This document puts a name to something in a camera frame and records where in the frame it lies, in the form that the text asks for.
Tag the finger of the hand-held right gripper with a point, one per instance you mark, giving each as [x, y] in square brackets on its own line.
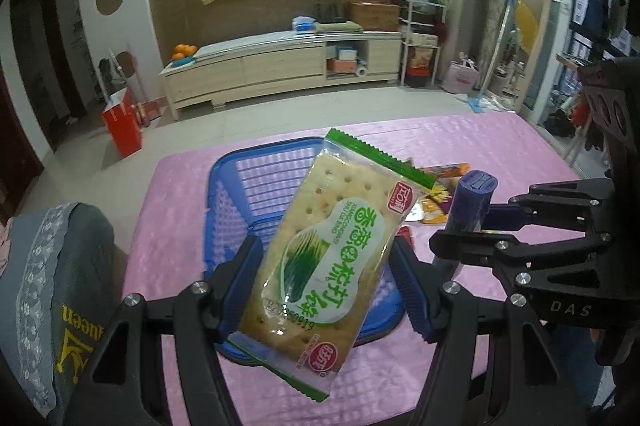
[465, 247]
[500, 216]

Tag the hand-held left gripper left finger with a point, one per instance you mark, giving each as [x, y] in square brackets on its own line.
[242, 286]

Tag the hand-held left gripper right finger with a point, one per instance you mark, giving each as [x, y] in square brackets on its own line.
[412, 293]

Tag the red snack packet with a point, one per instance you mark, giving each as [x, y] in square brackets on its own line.
[406, 238]

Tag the orange snack bar packet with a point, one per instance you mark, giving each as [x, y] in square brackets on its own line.
[445, 169]

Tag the green cracker packet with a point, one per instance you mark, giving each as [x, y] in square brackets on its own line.
[320, 246]

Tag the blue plastic basket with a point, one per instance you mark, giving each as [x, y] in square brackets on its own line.
[250, 186]

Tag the yellow snack packet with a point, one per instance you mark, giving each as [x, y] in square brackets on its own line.
[434, 206]

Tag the pink tablecloth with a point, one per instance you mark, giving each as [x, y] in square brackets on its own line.
[185, 206]

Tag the pink shopping bag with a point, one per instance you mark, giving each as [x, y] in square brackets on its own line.
[461, 78]

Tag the standing mirror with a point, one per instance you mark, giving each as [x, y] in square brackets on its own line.
[525, 30]

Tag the grey chair cushion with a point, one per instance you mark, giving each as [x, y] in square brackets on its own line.
[55, 286]

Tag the white shelf rack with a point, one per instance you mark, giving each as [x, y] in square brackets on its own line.
[422, 40]

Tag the red paper bag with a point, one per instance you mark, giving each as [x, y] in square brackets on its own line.
[122, 125]

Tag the clothes rack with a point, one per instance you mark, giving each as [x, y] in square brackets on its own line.
[595, 15]

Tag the light wooden tv cabinet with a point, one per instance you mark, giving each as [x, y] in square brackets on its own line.
[280, 65]

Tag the blue plate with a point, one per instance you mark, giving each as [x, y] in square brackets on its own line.
[181, 61]

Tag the brown cardboard box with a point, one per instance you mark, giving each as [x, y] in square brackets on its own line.
[375, 15]

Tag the pile of oranges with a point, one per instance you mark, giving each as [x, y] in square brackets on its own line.
[183, 51]

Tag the blue and white container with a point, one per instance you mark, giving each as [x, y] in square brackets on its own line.
[303, 24]

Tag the dark wooden door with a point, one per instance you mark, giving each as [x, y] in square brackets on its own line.
[50, 65]

